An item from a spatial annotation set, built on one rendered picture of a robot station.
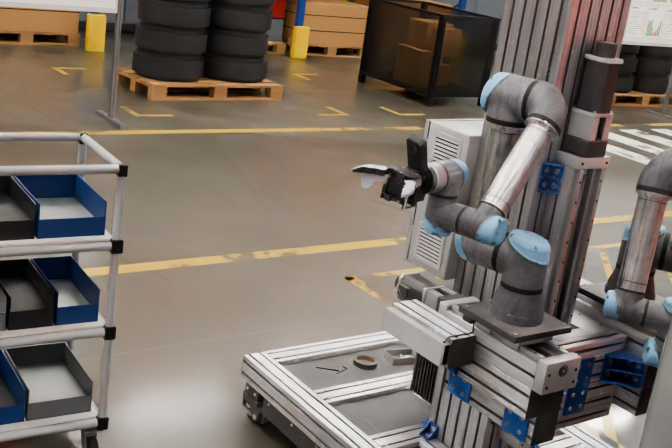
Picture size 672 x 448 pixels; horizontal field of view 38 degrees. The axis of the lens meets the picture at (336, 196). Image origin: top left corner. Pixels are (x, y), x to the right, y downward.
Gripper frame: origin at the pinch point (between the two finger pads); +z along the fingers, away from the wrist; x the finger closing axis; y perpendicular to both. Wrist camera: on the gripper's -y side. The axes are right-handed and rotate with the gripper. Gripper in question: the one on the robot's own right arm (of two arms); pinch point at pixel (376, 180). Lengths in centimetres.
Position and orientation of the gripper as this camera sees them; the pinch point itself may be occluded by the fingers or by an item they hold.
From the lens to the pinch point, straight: 225.4
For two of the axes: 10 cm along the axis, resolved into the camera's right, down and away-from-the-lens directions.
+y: -2.4, 9.0, 3.5
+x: -7.3, -4.1, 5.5
